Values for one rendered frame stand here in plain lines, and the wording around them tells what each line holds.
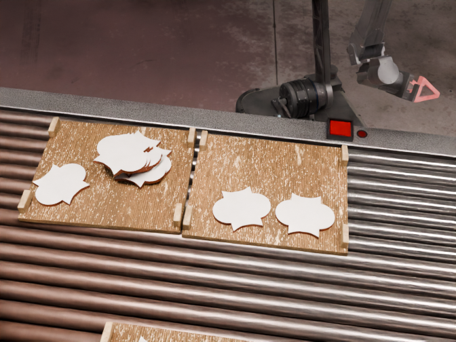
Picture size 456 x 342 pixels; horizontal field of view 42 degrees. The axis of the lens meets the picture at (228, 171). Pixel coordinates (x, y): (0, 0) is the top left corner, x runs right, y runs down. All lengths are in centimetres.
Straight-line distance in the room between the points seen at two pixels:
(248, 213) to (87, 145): 50
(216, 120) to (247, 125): 9
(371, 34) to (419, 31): 233
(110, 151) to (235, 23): 225
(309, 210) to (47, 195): 67
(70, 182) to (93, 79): 180
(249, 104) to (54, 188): 142
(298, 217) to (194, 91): 182
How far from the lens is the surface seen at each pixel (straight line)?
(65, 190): 158
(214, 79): 330
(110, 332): 134
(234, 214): 149
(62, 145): 171
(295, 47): 355
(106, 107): 182
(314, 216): 151
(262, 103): 281
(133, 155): 155
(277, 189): 157
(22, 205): 156
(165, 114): 178
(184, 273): 143
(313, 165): 163
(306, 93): 265
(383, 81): 152
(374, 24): 152
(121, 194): 156
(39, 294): 146
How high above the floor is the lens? 215
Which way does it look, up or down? 49 degrees down
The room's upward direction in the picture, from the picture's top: 2 degrees clockwise
